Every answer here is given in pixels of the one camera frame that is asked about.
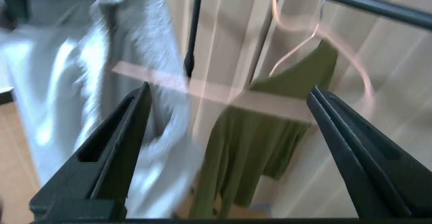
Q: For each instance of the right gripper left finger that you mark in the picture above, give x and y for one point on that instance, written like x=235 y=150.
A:
x=101 y=173

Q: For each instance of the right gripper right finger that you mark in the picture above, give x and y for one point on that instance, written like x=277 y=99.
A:
x=371 y=170

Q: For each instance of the pink clothes hanger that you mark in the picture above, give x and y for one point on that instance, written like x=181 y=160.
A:
x=297 y=47
x=209 y=90

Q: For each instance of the pale grey garment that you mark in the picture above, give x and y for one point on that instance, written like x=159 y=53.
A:
x=84 y=82

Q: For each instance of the green shirt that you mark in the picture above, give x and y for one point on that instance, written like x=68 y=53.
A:
x=256 y=143

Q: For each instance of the beige curtain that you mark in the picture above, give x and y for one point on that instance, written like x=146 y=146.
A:
x=388 y=65

